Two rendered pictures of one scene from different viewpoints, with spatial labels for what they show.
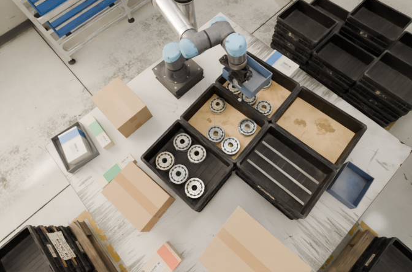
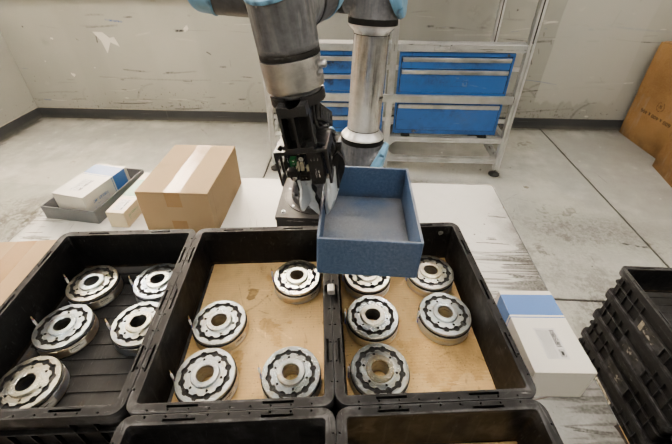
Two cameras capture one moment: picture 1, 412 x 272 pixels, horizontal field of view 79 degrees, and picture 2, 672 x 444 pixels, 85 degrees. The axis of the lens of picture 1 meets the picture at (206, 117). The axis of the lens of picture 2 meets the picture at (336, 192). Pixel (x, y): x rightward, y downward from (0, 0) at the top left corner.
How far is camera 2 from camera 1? 0.90 m
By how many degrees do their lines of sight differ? 38
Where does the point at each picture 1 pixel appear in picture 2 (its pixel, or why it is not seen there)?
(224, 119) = (277, 316)
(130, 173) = (38, 254)
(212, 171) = (107, 396)
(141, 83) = (265, 189)
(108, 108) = (169, 165)
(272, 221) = not seen: outside the picture
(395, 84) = not seen: outside the picture
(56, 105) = not seen: hidden behind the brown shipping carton
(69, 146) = (85, 178)
